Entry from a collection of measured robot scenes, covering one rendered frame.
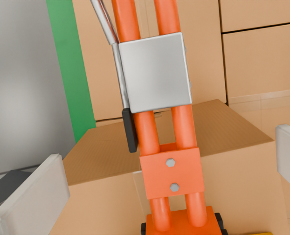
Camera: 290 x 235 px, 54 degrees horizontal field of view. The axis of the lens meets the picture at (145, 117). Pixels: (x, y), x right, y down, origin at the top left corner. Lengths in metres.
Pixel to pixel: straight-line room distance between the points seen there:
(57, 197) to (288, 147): 0.13
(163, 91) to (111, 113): 0.58
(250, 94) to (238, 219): 0.45
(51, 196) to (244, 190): 0.38
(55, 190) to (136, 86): 0.14
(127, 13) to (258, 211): 0.38
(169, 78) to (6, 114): 1.36
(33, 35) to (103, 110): 0.73
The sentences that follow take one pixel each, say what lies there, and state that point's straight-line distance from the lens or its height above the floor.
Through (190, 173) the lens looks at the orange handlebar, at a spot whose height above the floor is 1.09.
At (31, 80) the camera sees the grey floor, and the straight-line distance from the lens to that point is 1.50.
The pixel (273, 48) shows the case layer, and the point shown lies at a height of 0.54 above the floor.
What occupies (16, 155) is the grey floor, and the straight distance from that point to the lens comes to 1.63.
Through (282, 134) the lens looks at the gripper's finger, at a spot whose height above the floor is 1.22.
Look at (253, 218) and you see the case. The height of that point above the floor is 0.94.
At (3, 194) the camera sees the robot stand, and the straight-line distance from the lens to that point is 1.44.
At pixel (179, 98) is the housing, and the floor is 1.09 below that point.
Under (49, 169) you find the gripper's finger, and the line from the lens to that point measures 0.16.
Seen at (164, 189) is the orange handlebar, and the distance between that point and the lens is 0.31.
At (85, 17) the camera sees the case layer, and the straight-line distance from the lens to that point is 0.85.
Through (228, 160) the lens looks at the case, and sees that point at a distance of 0.47.
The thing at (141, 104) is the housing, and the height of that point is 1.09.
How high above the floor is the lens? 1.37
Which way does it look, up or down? 77 degrees down
